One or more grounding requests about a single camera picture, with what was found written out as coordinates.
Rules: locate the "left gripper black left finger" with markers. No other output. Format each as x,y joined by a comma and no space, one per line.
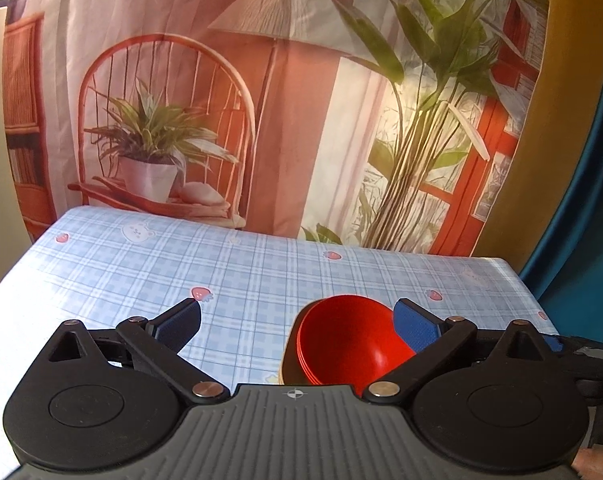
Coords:
155,345

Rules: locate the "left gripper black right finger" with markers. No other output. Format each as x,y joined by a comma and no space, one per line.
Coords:
438,346

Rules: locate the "red bowl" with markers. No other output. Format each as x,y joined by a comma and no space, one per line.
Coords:
302,361
350,340

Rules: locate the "orange square plate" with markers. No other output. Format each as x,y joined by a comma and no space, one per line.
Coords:
290,372

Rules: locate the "person's right hand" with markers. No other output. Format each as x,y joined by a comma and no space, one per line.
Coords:
589,463

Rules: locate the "teal blue curtain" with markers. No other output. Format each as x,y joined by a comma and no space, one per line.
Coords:
565,271

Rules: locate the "blue plaid tablecloth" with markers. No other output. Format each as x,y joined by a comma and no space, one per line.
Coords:
102,265

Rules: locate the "printed room scene backdrop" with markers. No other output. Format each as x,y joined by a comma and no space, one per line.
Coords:
386,124

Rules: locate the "wooden yellow panel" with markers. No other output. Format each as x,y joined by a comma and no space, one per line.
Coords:
559,119

